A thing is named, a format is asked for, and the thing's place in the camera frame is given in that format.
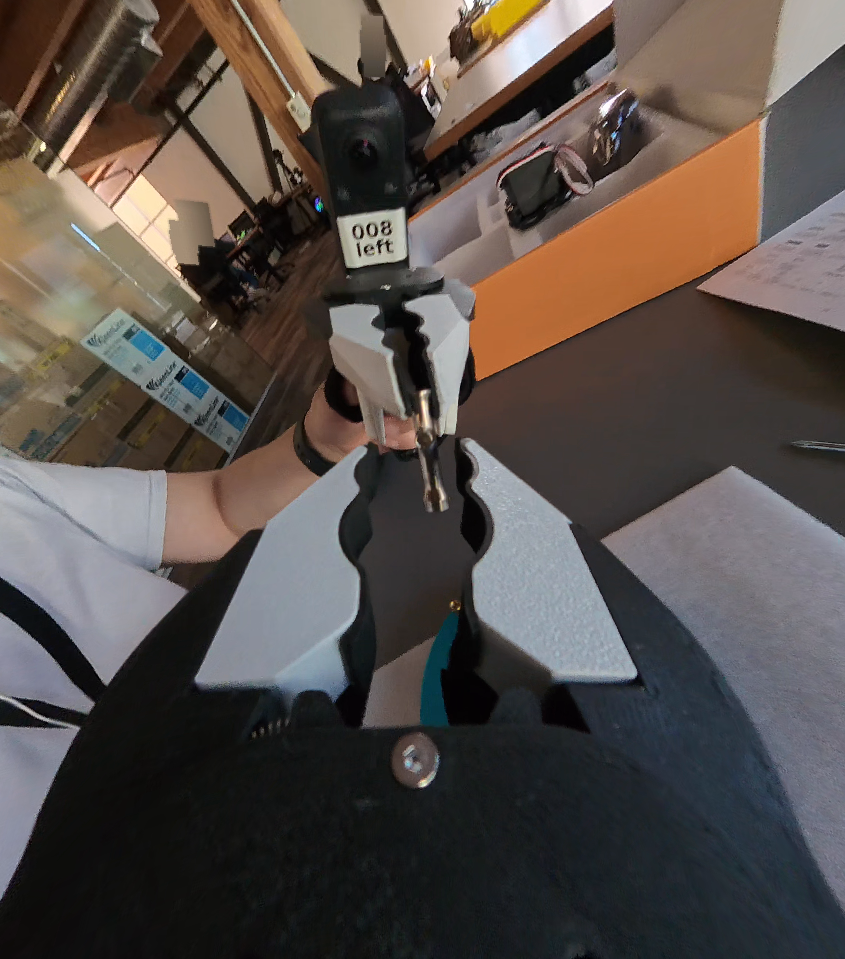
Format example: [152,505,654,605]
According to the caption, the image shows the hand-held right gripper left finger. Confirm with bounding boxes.
[194,447,386,726]

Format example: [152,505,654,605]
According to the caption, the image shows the white foam sheet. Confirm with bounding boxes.
[362,466,845,959]

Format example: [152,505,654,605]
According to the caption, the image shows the black servo motor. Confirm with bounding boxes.
[496,142,592,229]

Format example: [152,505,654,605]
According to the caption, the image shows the long wooden table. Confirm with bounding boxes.
[422,0,614,162]

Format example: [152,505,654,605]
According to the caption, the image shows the person's left hand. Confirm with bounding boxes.
[304,390,423,466]

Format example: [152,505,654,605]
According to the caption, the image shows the metal socket wrench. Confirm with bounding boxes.
[411,390,452,514]

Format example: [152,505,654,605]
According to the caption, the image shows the orange cardboard box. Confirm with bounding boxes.
[407,0,845,382]

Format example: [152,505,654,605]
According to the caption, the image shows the thin white cable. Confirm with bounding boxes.
[0,682,86,729]

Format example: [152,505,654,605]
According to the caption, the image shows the wooden pillar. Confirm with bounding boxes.
[190,0,333,196]

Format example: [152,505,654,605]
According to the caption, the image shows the yellow storage bin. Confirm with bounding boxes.
[471,0,551,38]

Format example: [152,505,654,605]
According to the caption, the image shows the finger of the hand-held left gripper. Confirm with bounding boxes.
[415,296,474,437]
[328,303,423,451]

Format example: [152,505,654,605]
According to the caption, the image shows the printed instruction manual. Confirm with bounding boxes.
[696,153,845,353]

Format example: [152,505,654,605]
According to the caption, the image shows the black wristband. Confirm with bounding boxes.
[292,416,337,478]

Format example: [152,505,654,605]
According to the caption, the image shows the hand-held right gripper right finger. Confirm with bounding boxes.
[458,438,638,724]

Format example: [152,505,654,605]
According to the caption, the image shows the black shoulder strap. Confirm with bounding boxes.
[0,571,108,729]

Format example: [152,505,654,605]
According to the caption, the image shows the person's left forearm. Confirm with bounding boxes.
[163,442,318,566]

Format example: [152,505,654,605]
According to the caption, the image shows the clear parts bag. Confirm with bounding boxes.
[587,86,644,177]

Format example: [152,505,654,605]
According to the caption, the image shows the blue round base plate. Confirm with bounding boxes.
[418,610,461,726]

